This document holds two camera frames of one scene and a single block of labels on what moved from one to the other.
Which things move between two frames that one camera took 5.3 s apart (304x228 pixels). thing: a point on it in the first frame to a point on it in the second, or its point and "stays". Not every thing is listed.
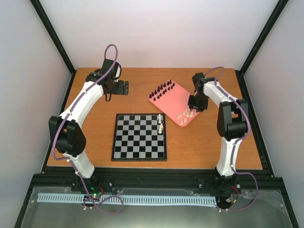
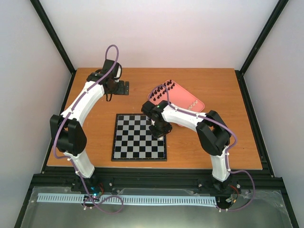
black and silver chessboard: x=139 y=137 stays
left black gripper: x=126 y=91 stays
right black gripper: x=199 y=109 to x=156 y=134
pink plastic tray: x=174 y=99 stays
